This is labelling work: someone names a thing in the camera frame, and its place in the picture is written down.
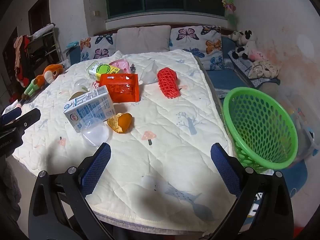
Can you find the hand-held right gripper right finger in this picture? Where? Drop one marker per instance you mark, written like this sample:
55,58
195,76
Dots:
226,170

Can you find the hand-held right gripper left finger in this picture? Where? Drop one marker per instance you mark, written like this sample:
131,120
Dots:
96,170

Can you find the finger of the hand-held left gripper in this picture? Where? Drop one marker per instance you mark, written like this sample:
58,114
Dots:
27,120
10,115

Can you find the green plastic mesh basket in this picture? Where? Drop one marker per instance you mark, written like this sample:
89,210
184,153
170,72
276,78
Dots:
265,163

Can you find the orange peel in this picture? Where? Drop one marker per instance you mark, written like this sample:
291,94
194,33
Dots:
123,122

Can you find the blue white milk carton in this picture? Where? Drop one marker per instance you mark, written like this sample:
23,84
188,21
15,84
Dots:
87,107

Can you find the orange snack packet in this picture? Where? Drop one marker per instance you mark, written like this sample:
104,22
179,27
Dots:
120,90

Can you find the green yellow drink carton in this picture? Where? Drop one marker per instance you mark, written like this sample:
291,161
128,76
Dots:
100,70

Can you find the red foam fruit net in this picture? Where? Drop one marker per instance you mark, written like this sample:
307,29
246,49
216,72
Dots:
167,82

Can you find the pink snack packet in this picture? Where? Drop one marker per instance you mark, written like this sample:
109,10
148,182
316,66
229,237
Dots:
120,63

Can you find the white plastic bag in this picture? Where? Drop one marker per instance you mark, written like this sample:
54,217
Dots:
150,72

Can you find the person's left hand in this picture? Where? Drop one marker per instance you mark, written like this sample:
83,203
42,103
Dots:
10,187

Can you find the orange plush toy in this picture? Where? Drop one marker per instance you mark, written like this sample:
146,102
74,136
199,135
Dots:
51,72

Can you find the hanging red clothes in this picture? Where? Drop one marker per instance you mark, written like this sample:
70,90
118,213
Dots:
21,55

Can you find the white quilted printed blanket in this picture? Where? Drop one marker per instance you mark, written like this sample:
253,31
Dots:
162,120

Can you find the metal shelf rack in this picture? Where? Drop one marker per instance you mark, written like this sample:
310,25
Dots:
53,42

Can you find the clear plastic storage box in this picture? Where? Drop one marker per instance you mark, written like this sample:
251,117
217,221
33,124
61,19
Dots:
303,130

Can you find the teal plastic item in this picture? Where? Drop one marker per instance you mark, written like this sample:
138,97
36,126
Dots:
72,45

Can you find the blue mattress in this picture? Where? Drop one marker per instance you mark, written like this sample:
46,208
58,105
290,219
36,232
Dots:
225,80

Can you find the small butterfly print pillow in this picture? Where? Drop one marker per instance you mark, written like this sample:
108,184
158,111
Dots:
97,47

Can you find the blue checked folded blanket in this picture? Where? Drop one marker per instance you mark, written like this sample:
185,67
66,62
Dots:
240,62

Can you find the beige spotted cloth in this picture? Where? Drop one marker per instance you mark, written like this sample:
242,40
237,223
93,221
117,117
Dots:
265,68

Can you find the dark wooden door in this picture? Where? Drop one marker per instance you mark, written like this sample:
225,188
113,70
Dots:
40,10

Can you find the pink plush toy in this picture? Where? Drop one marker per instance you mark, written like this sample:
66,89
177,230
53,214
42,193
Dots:
257,54

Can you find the black white cow plush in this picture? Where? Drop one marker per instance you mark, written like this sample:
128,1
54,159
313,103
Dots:
246,45

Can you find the large butterfly print pillow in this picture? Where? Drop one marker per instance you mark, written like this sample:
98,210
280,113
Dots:
195,42

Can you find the grey spotted plush toy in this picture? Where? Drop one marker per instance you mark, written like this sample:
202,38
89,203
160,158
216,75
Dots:
236,36

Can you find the grey pillow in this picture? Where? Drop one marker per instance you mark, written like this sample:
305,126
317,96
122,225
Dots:
142,40

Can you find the colourful pinwheel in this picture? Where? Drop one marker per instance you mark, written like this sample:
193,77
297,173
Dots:
228,2

